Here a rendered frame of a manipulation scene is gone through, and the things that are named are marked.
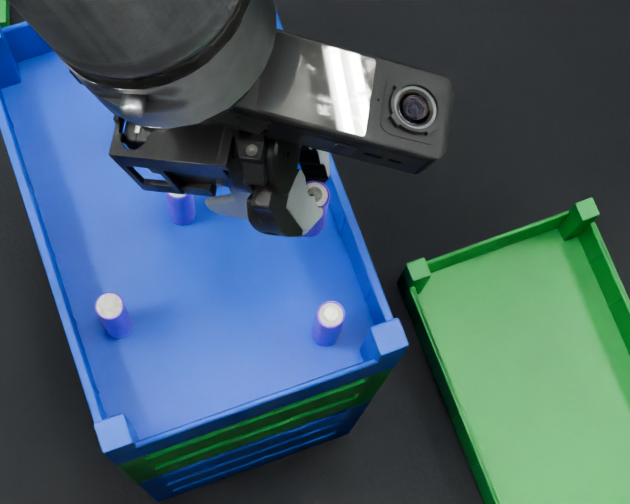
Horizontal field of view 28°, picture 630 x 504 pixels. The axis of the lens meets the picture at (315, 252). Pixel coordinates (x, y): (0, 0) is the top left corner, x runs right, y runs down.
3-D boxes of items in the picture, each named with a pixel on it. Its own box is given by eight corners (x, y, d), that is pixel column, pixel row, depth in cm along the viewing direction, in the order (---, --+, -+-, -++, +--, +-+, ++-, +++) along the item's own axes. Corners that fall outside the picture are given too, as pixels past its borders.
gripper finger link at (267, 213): (283, 179, 70) (246, 107, 62) (314, 182, 70) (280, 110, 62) (266, 257, 69) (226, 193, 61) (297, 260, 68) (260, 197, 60)
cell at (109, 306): (118, 287, 79) (128, 309, 86) (91, 297, 79) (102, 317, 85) (127, 314, 79) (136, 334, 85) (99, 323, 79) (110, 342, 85)
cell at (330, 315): (308, 325, 86) (312, 305, 80) (333, 316, 86) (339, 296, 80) (317, 350, 86) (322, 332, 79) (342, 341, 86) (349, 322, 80)
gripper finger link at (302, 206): (234, 208, 76) (191, 140, 67) (329, 218, 74) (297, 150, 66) (223, 256, 75) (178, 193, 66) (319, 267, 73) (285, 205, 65)
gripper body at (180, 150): (176, 69, 69) (94, -44, 57) (327, 81, 66) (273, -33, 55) (146, 200, 67) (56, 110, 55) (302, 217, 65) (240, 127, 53)
